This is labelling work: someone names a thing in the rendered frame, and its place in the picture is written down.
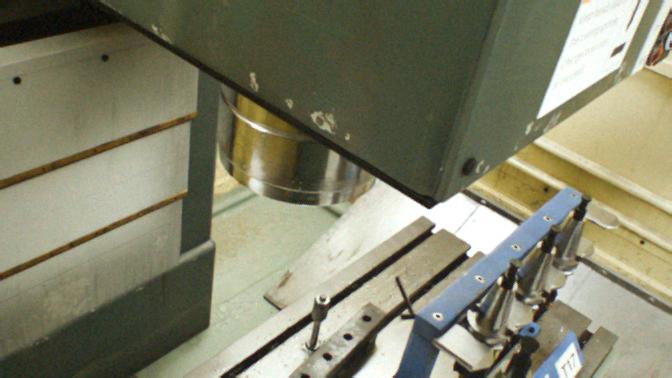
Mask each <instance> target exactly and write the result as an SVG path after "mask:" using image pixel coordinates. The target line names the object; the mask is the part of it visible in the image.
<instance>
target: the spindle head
mask: <svg viewBox="0 0 672 378"><path fill-rule="evenodd" d="M86 1H88V2H89V3H91V4H93V5H94V6H96V7H98V8H99V9H101V10H102V11H104V12H106V13H107V14H109V15H111V16H112V17H114V18H115V19H117V20H119V21H120V22H122V23H124V24H125V25H127V26H130V27H131V28H133V29H134V30H136V31H138V32H139V33H141V34H143V35H144V36H146V37H147V38H149V39H151V40H152V41H154V42H156V43H157V44H159V45H160V46H162V47H164V48H165V49H167V50H169V51H170V52H172V53H173V54H175V55H177V56H178V57H180V58H182V59H183V60H185V61H187V62H188V63H190V64H191V65H194V66H196V67H197V68H199V69H201V70H202V71H204V72H205V73H207V74H209V75H210V77H212V78H214V79H215V80H217V81H218V82H220V83H222V84H223V85H225V86H227V87H228V88H230V89H231V90H233V91H235V92H236V93H238V94H241V95H242V96H244V97H246V98H247V99H249V100H250V101H252V102H254V103H255V104H257V105H259V106H260V107H262V108H263V109H265V110H267V111H268V112H270V113H272V114H273V115H275V116H276V117H279V118H281V119H282V120H284V122H286V123H287V124H289V125H290V126H292V127H294V128H295V129H297V130H299V131H300V132H302V133H304V134H305V135H307V136H308V137H310V138H312V139H314V140H316V141H318V142H319V143H321V144H322V145H324V146H326V147H327V148H329V149H331V150H332V151H334V152H335V153H337V154H339V155H340V156H342V157H344V159H345V160H348V161H349V162H351V163H353V164H354V165H356V166H358V167H359V168H361V169H362V170H364V171H366V172H367V173H369V174H371V175H372V176H374V177H376V178H377V179H379V180H380V181H383V182H385V183H386V184H388V185H390V186H391V187H393V188H394V189H396V190H398V191H399V193H401V194H403V195H404V196H406V197H407V198H409V199H411V200H412V201H414V202H417V203H418V204H420V205H421V206H423V207H425V208H426V209H428V210H431V209H432V208H434V207H435V206H437V205H438V204H440V203H445V202H446V201H448V200H449V199H452V198H453V197H455V196H456V195H458V194H459V192H461V191H462V190H464V189H465V188H466V187H468V186H469V185H471V184H472V183H474V182H475V181H477V180H478V179H480V178H481V177H483V176H484V175H485V174H487V173H488V172H490V171H492V170H494V169H495V168H497V167H498V166H500V165H501V164H503V163H504V162H505V161H507V160H508V159H510V158H511V157H513V156H514V154H516V153H517V152H519V151H520V150H522V149H523V148H525V147H526V146H527V145H529V144H530V143H532V142H533V141H535V140H536V139H539V138H540V137H542V136H543V135H545V134H546V133H547V132H549V131H550V130H552V129H553V128H555V127H556V126H558V125H559V124H561V123H562V122H564V121H565V120H566V119H568V118H569V117H571V116H572V115H574V114H575V113H577V112H578V111H580V110H581V108H583V107H584V106H585V105H587V104H588V103H590V102H591V101H593V100H594V99H596V98H597V97H600V96H601V95H603V94H604V93H606V92H607V91H608V90H610V89H611V88H613V87H614V86H616V85H617V84H619V83H620V82H622V81H623V80H625V79H626V78H627V77H629V76H630V74H631V72H632V69H633V67H634V65H635V63H636V61H637V59H638V57H639V54H640V52H641V49H642V47H643V45H644V43H645V40H646V38H647V36H648V34H649V32H650V30H651V27H652V25H653V23H654V21H655V19H656V17H657V15H658V12H659V10H660V8H661V6H662V4H663V2H664V0H649V2H648V4H647V6H646V8H645V10H644V13H643V15H642V17H641V19H640V22H639V24H638V26H637V28H636V30H635V33H634V35H633V37H632V39H631V42H630V44H629V46H628V48H627V51H626V53H625V56H624V58H623V60H622V63H621V65H620V67H619V68H617V69H616V70H614V71H613V72H611V73H609V74H608V75H606V76H605V77H603V78H601V79H599V80H597V81H596V82H594V83H593V84H591V85H590V86H588V87H586V88H585V89H583V90H582V91H580V92H579V93H577V94H575V95H574V96H572V97H571V98H569V99H568V100H566V101H565V102H563V103H561V104H560V105H558V106H557V107H555V108H554V109H552V110H550V111H549V112H547V114H546V115H544V116H543V117H541V118H537V115H538V112H540V109H541V106H542V104H543V101H544V99H545V96H546V94H547V91H548V88H549V86H550V83H551V81H552V78H553V76H554V73H555V71H556V67H557V64H558V62H559V59H560V57H561V54H562V52H563V49H564V46H565V44H566V41H567V39H568V36H569V34H570V31H571V29H572V26H573V23H574V21H575V18H576V16H577V12H578V10H579V7H580V4H581V2H582V0H86ZM536 118H537V119H536Z"/></svg>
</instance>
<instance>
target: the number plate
mask: <svg viewBox="0 0 672 378"><path fill-rule="evenodd" d="M554 366H555V369H556V372H557V375H558V378H574V376H575V375H576V374H577V372H578V371H579V370H580V368H581V364H580V361H579V358H578V355H577V352H576V349H575V346H574V343H572V344H571V345H570V346H569V347H568V349H567V350H566V351H565V352H564V354H563V355H562V356H560V357H559V359H558V360H557V361H556V362H555V364H554Z"/></svg>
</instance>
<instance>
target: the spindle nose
mask: <svg viewBox="0 0 672 378"><path fill-rule="evenodd" d="M217 140H218V144H219V145H218V154H219V159H220V162H221V164H222V166H223V167H224V169H225V170H226V171H227V173H228V174H229V175H230V176H231V177H232V178H233V179H235V180H236V181H237V182H238V183H240V184H241V185H244V186H245V187H247V188H248V189H250V190H252V191H254V192H256V194H258V195H260V196H262V197H265V198H267V199H270V200H273V201H277V202H281V203H286V204H291V205H297V206H310V207H319V206H331V205H337V204H341V203H345V202H349V201H352V200H355V199H357V198H359V197H361V196H363V195H365V194H366V193H368V191H369V190H370V189H371V188H372V187H373V186H374V185H375V184H376V182H377V181H378V179H377V178H376V177H374V176H372V175H371V174H369V173H367V172H366V171H364V170H362V169H361V168H359V167H358V166H356V165H354V164H353V163H351V162H349V161H348V160H345V159H344V157H342V156H340V155H339V154H337V153H335V152H334V151H332V150H331V149H329V148H327V147H326V146H324V145H322V144H321V143H319V142H318V141H316V140H314V139H312V138H310V137H308V136H307V135H305V134H304V133H302V132H300V131H299V130H297V129H295V128H294V127H292V126H290V125H289V124H287V123H286V122H284V120H282V119H281V118H279V117H276V116H275V115H273V114H272V113H270V112H268V111H267V110H265V109H263V108H262V107H260V106H259V105H257V104H255V103H254V102H252V101H250V100H249V99H247V98H246V97H244V96H242V95H241V94H238V93H236V92H235V91H233V90H231V89H230V88H228V87H227V86H225V85H223V84H222V83H221V89H220V102H219V115H218V130H217Z"/></svg>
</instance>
